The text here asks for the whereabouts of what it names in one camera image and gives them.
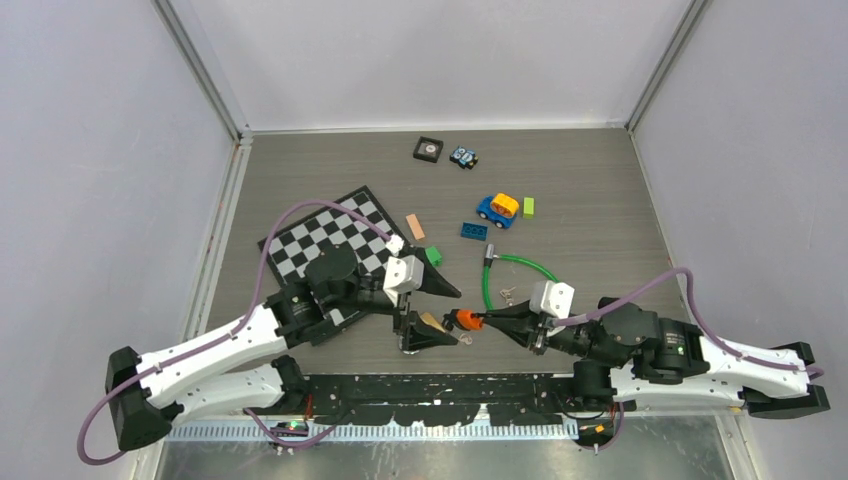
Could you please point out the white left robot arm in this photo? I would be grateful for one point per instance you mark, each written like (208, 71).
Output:
(243, 363)

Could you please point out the aluminium frame rail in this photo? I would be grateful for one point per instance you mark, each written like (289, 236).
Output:
(216, 239)

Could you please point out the small wooden block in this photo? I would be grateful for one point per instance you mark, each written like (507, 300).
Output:
(415, 227)

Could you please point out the green cable lock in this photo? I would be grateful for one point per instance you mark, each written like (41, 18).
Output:
(503, 270)

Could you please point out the blue yellow toy car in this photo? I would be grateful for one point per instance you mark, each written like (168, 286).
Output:
(500, 209)

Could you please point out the silver lock keys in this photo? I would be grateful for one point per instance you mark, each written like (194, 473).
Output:
(507, 295)

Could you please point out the black square box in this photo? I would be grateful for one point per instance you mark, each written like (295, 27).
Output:
(428, 149)

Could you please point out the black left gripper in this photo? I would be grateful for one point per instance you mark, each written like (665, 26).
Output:
(415, 334)

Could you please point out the orange black padlock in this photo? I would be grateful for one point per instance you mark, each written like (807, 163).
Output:
(463, 319)

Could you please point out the black white chessboard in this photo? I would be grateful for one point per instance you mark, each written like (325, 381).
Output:
(295, 245)

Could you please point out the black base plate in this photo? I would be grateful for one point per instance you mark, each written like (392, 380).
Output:
(529, 399)

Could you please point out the lime green block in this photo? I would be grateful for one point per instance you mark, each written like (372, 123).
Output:
(528, 207)

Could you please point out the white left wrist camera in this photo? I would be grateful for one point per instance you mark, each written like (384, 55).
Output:
(404, 271)

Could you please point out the brass padlock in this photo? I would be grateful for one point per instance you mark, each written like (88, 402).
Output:
(417, 334)

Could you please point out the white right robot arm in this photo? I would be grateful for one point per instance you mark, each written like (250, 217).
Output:
(691, 371)

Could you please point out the blue toy brick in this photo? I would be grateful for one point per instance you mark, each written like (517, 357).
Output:
(474, 231)

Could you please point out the blue owl toy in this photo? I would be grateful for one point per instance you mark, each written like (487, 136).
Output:
(464, 158)

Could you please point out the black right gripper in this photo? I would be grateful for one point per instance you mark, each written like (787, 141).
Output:
(520, 321)

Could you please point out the green toy brick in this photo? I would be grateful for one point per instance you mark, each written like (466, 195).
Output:
(434, 256)

